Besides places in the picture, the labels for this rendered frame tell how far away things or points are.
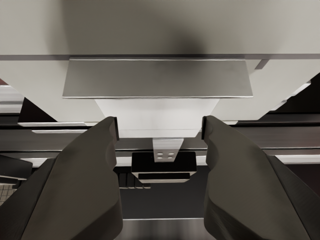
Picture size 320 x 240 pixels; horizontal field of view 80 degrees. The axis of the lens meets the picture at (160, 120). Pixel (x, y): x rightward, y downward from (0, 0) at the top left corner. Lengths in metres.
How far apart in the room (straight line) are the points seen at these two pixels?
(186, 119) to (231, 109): 0.04
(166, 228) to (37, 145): 0.37
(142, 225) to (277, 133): 0.39
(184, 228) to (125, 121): 0.10
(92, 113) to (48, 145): 0.32
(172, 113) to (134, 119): 0.03
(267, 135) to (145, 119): 0.36
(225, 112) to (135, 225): 0.12
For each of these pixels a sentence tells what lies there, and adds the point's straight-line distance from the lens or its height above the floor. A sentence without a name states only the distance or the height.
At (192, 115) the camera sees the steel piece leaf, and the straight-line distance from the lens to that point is 0.16.
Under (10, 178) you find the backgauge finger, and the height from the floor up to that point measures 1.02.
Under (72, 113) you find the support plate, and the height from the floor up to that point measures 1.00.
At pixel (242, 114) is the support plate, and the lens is 0.17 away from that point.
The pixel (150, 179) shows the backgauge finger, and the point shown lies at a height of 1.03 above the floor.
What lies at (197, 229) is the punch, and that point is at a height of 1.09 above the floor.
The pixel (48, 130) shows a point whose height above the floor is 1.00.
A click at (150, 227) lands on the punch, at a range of 0.18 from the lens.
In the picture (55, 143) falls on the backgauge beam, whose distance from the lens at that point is 0.47.
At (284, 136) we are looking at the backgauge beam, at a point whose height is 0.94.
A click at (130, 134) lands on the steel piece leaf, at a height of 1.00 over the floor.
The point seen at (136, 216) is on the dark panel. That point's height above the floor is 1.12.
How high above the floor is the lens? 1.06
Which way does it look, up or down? 22 degrees down
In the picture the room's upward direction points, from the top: 179 degrees clockwise
